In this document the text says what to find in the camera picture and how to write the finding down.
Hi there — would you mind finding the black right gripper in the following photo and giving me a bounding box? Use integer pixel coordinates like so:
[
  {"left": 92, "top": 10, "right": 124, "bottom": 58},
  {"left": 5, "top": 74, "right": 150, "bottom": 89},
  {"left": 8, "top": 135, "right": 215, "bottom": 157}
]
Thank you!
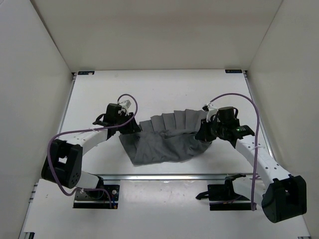
[{"left": 195, "top": 117, "right": 226, "bottom": 143}]

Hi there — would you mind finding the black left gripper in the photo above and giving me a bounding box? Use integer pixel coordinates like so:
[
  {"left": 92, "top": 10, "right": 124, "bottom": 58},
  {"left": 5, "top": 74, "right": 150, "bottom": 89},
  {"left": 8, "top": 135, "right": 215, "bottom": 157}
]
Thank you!
[{"left": 116, "top": 112, "right": 142, "bottom": 134}]

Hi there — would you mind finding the grey pleated skirt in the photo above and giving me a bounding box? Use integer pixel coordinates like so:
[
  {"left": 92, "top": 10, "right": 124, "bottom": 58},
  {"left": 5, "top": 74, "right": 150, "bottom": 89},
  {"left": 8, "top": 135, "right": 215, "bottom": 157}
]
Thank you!
[{"left": 119, "top": 109, "right": 211, "bottom": 166}]

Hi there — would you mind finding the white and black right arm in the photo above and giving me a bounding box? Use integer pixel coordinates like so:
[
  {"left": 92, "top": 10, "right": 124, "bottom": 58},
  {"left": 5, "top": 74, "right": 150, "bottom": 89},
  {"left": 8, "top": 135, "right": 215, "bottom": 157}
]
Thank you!
[{"left": 195, "top": 104, "right": 307, "bottom": 223}]

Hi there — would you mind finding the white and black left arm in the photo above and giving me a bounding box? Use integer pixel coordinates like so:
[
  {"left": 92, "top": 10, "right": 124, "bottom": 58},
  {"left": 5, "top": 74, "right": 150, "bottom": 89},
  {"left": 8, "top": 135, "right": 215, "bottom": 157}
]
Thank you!
[{"left": 41, "top": 100, "right": 140, "bottom": 198}]

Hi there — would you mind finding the blue right corner label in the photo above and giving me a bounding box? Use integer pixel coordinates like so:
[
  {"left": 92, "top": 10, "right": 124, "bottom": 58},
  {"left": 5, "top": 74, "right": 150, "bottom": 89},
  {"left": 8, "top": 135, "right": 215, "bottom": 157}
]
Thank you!
[{"left": 225, "top": 69, "right": 242, "bottom": 74}]

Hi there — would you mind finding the blue corner label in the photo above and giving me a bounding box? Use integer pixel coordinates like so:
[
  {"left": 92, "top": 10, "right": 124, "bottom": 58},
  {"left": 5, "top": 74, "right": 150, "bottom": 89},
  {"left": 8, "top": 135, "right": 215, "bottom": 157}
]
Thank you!
[
  {"left": 225, "top": 69, "right": 242, "bottom": 74},
  {"left": 77, "top": 71, "right": 95, "bottom": 75}
]

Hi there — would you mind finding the blue left corner label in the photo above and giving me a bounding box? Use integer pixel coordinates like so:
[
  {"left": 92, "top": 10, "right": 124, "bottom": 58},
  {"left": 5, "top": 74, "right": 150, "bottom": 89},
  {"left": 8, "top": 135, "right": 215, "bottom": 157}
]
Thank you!
[{"left": 77, "top": 71, "right": 95, "bottom": 75}]

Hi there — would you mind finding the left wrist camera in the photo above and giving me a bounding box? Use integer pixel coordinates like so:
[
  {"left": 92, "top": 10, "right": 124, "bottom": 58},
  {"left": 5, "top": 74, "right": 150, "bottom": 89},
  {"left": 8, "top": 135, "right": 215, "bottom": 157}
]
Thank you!
[{"left": 117, "top": 100, "right": 131, "bottom": 116}]

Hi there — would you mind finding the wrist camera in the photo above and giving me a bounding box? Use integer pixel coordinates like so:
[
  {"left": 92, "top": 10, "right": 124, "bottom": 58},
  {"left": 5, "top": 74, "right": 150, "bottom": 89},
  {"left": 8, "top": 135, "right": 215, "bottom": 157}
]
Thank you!
[
  {"left": 117, "top": 100, "right": 131, "bottom": 116},
  {"left": 202, "top": 103, "right": 218, "bottom": 122}
]

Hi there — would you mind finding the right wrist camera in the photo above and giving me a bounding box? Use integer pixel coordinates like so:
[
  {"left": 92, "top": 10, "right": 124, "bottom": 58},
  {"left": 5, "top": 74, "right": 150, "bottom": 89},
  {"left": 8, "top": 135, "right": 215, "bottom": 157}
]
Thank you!
[{"left": 202, "top": 103, "right": 218, "bottom": 122}]

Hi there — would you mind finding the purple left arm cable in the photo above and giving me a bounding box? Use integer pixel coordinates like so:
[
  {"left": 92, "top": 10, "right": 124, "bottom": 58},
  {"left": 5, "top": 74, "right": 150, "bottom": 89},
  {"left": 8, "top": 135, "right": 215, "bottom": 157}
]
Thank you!
[{"left": 47, "top": 94, "right": 139, "bottom": 209}]

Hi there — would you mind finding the aluminium table edge rail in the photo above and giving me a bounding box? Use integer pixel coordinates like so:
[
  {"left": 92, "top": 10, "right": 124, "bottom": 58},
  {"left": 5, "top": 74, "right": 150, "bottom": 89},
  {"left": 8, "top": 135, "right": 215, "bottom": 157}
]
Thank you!
[{"left": 99, "top": 173, "right": 260, "bottom": 184}]

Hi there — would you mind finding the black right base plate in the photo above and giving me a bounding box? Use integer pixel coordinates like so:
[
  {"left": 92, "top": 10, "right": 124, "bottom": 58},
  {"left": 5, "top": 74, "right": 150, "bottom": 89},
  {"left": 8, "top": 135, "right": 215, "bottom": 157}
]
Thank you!
[{"left": 195, "top": 173, "right": 252, "bottom": 211}]

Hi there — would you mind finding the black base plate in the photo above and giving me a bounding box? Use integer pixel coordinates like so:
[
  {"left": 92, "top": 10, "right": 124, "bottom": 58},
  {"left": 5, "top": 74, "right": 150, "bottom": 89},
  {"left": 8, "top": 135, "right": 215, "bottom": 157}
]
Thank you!
[
  {"left": 73, "top": 184, "right": 120, "bottom": 210},
  {"left": 195, "top": 173, "right": 252, "bottom": 211}
]

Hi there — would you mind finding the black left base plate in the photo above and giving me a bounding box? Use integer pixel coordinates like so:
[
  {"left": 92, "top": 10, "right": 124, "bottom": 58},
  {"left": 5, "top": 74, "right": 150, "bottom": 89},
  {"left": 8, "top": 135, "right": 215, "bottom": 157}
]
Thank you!
[{"left": 73, "top": 184, "right": 120, "bottom": 210}]

